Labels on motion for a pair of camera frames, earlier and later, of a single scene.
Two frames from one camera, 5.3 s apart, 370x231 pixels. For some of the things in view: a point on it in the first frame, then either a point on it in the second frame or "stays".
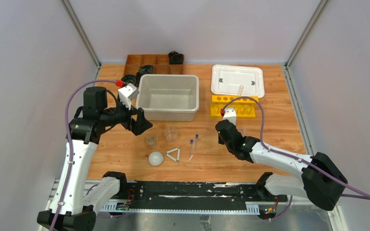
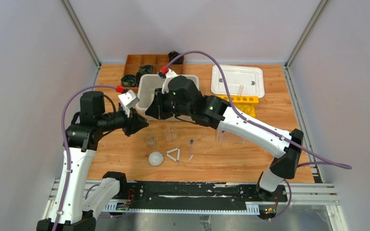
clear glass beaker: [170, 134] stays
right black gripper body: [221, 141] → [166, 104]
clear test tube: [240, 90] stays
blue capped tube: [191, 147] stays
